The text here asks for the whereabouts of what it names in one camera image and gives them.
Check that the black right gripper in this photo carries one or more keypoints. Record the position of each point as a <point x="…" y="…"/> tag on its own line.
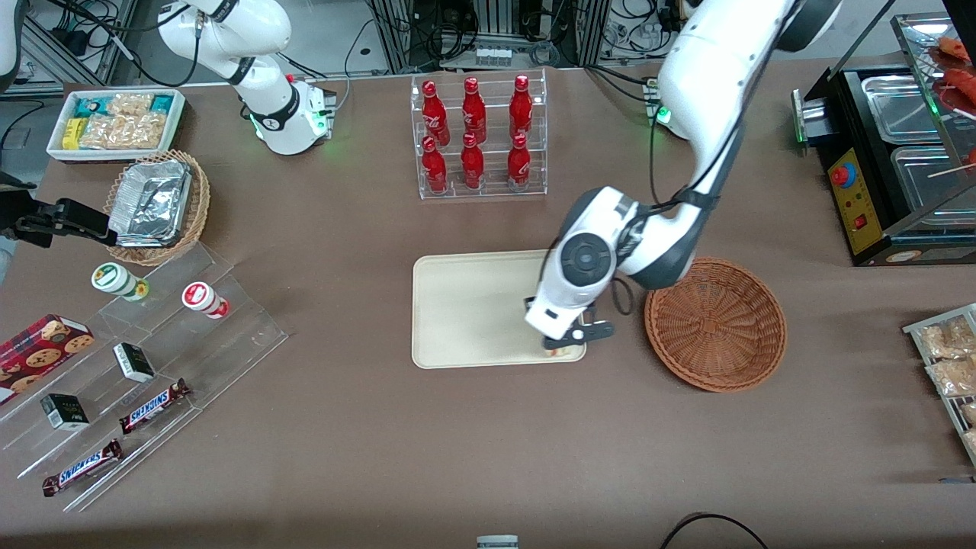
<point x="40" y="221"/>

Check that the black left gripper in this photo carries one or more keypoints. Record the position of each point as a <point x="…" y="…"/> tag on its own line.
<point x="528" y="301"/>

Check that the triangular sandwich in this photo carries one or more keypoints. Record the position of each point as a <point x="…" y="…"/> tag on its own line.
<point x="555" y="351"/>

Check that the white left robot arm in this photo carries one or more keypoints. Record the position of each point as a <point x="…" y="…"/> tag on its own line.
<point x="709" y="84"/>

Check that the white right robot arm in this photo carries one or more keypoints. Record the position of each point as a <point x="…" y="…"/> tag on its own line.
<point x="268" y="114"/>

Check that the beige plastic tray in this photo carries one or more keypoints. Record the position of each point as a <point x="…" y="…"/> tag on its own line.
<point x="473" y="309"/>

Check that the wicker basket with foil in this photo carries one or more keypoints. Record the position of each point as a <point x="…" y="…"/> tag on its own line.
<point x="197" y="206"/>

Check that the brown wicker basket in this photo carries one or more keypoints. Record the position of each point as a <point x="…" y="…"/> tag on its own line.
<point x="717" y="328"/>

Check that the green lid cup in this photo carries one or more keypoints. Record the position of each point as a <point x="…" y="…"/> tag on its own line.
<point x="114" y="279"/>

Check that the aluminium foil containers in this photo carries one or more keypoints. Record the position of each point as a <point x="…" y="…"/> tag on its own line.
<point x="149" y="202"/>

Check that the white snack bin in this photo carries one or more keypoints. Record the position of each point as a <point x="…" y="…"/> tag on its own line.
<point x="55" y="149"/>

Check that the yellow snack packet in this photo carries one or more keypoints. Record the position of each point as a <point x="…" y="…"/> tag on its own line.
<point x="72" y="133"/>

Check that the clear bag of crackers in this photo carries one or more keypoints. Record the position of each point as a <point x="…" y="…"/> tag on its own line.
<point x="122" y="131"/>
<point x="128" y="103"/>

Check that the teal snack packet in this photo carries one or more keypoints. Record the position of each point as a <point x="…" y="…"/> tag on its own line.
<point x="89" y="105"/>
<point x="162" y="104"/>

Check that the red cookie box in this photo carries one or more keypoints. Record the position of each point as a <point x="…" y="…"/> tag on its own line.
<point x="38" y="351"/>

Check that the red lid cup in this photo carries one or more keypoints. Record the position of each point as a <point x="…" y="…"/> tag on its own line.
<point x="202" y="297"/>

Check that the small dark green box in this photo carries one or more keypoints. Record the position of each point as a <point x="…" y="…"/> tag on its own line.
<point x="65" y="412"/>
<point x="134" y="362"/>

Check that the red cola bottle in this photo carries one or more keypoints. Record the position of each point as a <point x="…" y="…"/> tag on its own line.
<point x="472" y="164"/>
<point x="521" y="105"/>
<point x="518" y="164"/>
<point x="473" y="107"/>
<point x="434" y="168"/>
<point x="434" y="110"/>

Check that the clear acrylic step shelf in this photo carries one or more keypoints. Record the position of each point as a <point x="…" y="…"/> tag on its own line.
<point x="229" y="335"/>

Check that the clear acrylic bottle rack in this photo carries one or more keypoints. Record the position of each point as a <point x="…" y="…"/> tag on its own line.
<point x="492" y="164"/>

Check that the snickers bar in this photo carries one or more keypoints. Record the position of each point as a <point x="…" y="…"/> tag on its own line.
<point x="80" y="467"/>
<point x="152" y="406"/>

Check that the white power strip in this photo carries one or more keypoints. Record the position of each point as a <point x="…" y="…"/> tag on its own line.
<point x="492" y="56"/>

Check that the black hot dog roller machine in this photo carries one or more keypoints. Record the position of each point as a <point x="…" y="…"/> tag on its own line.
<point x="858" y="206"/>

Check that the clear bag of snacks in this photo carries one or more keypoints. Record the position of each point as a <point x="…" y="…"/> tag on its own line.
<point x="945" y="339"/>
<point x="971" y="441"/>
<point x="953" y="376"/>
<point x="969" y="413"/>

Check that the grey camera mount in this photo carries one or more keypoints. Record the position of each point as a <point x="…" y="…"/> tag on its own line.
<point x="497" y="542"/>

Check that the aluminium frame rack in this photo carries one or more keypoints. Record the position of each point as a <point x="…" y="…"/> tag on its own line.
<point x="496" y="23"/>

